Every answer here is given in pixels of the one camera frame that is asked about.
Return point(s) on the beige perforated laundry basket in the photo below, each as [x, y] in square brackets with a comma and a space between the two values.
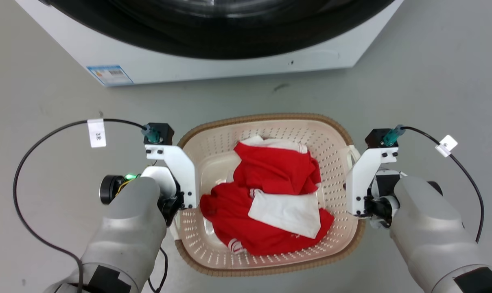
[335, 142]

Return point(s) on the red garment white collar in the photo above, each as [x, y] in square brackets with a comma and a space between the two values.
[274, 169]

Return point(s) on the white right camera bracket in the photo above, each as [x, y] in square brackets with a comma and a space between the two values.
[361, 175]

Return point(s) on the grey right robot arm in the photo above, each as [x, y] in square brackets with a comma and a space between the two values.
[429, 228]

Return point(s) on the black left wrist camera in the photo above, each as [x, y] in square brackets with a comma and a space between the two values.
[161, 132]

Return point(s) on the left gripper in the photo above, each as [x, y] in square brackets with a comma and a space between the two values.
[164, 181]

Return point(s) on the white camera bracket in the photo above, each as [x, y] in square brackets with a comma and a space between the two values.
[180, 167]
[361, 175]

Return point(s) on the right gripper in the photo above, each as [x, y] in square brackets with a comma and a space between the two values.
[382, 195]

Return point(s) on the black washing machine door opening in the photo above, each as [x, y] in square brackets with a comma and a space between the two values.
[229, 38]

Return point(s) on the white washing machine body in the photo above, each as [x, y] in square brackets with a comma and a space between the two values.
[213, 67]

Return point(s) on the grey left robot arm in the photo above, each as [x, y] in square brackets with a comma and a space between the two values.
[127, 228]

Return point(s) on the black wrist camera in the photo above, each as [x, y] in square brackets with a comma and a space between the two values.
[161, 132]
[382, 136]

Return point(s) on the red and white garment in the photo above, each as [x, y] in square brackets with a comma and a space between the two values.
[229, 211]

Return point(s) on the white left camera bracket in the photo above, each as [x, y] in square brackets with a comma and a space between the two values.
[180, 167]

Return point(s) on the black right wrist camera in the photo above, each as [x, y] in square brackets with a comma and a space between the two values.
[382, 136]

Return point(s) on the blue white energy label sticker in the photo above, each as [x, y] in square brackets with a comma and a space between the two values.
[109, 75]

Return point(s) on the white cloth piece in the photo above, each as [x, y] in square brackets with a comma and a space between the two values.
[286, 211]

